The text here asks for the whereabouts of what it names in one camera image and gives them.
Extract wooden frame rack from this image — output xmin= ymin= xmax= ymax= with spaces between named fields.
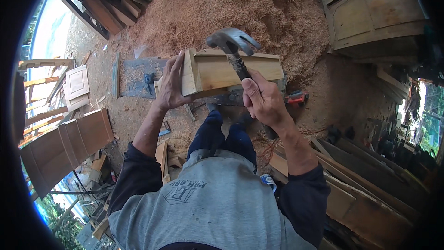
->
xmin=18 ymin=58 xmax=75 ymax=146

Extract light wooden moulding piece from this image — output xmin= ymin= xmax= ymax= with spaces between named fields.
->
xmin=154 ymin=49 xmax=285 ymax=100

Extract steel claw hammer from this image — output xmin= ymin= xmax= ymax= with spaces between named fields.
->
xmin=206 ymin=27 xmax=279 ymax=140

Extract small pale panel door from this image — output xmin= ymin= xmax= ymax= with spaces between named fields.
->
xmin=62 ymin=65 xmax=91 ymax=112

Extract stack of brown wooden planks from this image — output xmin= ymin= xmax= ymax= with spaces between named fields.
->
xmin=61 ymin=0 xmax=142 ymax=40

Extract white and blue can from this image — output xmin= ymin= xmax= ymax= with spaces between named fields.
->
xmin=260 ymin=174 xmax=277 ymax=193

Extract person's left hand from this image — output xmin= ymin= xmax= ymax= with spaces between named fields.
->
xmin=154 ymin=51 xmax=195 ymax=110

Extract brown wooden door panel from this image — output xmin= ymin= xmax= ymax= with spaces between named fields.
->
xmin=20 ymin=107 xmax=115 ymax=199

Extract person's legs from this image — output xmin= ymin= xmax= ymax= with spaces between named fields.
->
xmin=187 ymin=103 xmax=258 ymax=173

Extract pile of wood shavings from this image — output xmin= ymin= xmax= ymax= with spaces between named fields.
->
xmin=128 ymin=0 xmax=330 ymax=82

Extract wooden cabinet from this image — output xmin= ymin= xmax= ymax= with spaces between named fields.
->
xmin=316 ymin=0 xmax=429 ymax=59

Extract person's body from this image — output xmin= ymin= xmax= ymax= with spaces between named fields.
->
xmin=108 ymin=142 xmax=331 ymax=250

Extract person's right hand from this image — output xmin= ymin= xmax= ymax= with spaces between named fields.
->
xmin=241 ymin=68 xmax=291 ymax=129

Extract heap of wood offcuts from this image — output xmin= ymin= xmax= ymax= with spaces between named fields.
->
xmin=49 ymin=139 xmax=186 ymax=250

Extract stack of dark wooden boards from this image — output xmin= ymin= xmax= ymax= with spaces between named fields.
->
xmin=269 ymin=135 xmax=431 ymax=250

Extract red power tool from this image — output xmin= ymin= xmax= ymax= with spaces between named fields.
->
xmin=285 ymin=90 xmax=310 ymax=107

